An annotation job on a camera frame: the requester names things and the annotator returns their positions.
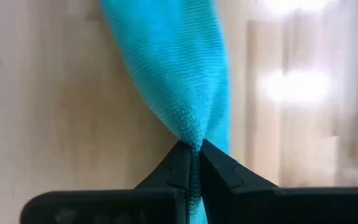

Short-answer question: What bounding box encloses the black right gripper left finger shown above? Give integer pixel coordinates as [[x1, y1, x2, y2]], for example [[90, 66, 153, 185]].
[[20, 139, 195, 224]]

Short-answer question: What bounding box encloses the teal microfiber towel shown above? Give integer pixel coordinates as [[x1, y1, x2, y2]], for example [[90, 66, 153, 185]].
[[99, 0, 231, 224]]

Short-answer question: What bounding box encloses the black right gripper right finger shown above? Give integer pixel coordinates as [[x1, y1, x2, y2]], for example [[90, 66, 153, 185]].
[[199, 138, 358, 224]]

